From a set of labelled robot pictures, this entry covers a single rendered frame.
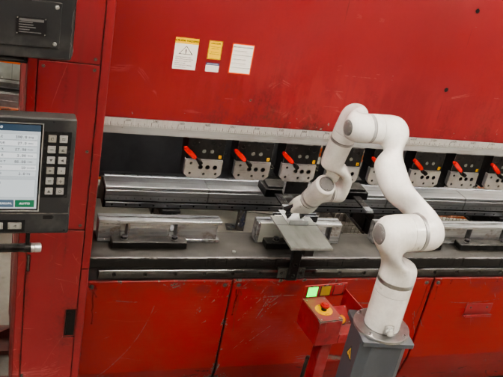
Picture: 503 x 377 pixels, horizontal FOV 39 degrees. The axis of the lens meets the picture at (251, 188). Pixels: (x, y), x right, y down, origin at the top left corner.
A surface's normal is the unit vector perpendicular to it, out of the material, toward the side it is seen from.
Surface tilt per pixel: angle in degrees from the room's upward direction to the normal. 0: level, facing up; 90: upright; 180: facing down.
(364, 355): 90
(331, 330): 90
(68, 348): 90
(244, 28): 90
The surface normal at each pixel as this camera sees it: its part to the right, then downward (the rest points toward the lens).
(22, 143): 0.33, 0.45
